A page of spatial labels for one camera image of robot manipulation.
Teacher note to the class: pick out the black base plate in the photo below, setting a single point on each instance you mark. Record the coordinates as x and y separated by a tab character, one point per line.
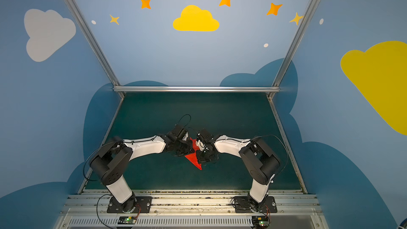
246	204
137	204

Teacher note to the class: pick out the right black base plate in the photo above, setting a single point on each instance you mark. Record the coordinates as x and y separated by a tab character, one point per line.
246	204

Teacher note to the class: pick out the left aluminium frame post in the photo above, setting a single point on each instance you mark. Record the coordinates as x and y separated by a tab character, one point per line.
86	30

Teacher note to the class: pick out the aluminium frame post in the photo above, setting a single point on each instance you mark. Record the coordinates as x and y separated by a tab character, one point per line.
300	32
86	30

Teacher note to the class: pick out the right aluminium frame post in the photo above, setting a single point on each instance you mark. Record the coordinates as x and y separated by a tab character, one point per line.
300	32

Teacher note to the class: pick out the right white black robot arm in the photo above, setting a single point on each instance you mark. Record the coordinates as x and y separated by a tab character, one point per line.
259	159

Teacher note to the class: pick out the green circuit board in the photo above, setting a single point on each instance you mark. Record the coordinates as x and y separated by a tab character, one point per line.
127	220
260	222

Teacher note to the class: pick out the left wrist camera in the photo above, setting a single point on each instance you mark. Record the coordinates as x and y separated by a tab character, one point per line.
178	133

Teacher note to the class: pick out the left green circuit board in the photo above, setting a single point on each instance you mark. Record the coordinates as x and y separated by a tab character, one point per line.
127	220

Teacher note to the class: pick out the aluminium frame horizontal bar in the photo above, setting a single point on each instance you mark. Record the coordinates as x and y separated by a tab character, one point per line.
195	89

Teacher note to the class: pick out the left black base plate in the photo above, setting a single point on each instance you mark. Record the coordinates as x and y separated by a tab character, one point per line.
137	204

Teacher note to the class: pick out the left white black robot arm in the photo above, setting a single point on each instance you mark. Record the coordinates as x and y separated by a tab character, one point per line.
111	160

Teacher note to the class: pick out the red square paper sheet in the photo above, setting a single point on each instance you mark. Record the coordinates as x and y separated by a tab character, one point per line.
193	156

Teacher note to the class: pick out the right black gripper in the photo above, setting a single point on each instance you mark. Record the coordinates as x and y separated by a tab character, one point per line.
206	153

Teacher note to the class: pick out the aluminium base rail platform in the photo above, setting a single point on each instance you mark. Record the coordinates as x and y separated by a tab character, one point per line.
191	209

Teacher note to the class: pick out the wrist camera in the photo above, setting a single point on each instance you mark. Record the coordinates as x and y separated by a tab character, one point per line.
204	138
178	133

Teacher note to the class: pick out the right green circuit board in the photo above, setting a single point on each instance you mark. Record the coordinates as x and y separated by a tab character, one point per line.
260	222

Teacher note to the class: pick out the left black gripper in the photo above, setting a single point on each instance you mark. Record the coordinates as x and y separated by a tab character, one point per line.
182	147

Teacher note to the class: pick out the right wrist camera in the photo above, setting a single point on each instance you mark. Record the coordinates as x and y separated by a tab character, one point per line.
204	138

